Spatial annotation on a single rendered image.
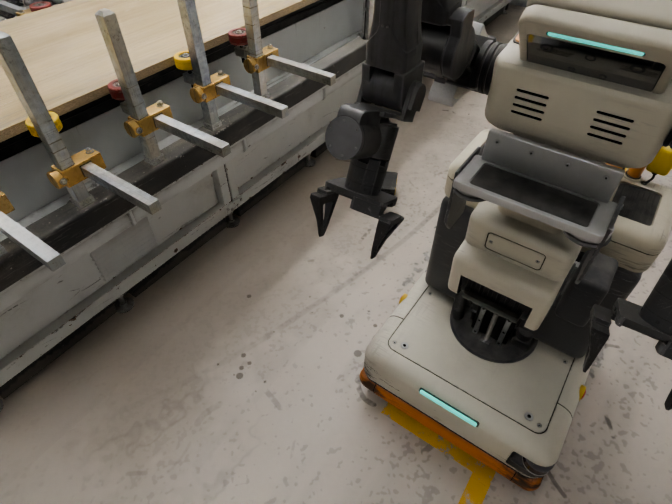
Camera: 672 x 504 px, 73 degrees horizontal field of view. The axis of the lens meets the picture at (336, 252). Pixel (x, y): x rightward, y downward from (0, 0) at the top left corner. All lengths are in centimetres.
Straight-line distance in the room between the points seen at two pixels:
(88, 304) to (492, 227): 149
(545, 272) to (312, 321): 108
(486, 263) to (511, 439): 59
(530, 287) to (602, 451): 93
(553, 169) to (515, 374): 81
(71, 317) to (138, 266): 30
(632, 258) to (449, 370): 58
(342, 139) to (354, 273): 145
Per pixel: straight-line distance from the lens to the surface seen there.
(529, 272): 103
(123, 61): 140
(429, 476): 162
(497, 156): 87
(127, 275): 198
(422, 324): 154
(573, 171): 85
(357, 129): 60
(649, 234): 125
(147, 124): 147
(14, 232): 122
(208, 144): 131
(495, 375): 149
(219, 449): 166
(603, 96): 80
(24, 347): 193
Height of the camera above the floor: 151
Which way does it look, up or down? 46 degrees down
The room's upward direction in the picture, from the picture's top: straight up
